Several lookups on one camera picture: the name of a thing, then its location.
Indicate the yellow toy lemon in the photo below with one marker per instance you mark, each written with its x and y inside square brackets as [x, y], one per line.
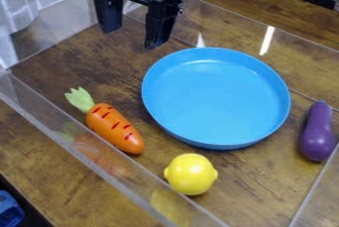
[191, 174]

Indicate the blue object at corner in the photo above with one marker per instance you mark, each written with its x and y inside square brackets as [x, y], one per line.
[10, 212]

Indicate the clear acrylic enclosure wall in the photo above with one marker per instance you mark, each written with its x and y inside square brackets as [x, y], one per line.
[87, 184]

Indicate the orange toy carrot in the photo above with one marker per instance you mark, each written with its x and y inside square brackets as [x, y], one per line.
[107, 122]

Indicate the purple toy eggplant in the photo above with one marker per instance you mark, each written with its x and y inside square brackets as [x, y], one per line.
[317, 139]

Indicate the blue round tray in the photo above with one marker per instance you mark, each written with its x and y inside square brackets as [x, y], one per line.
[215, 98]

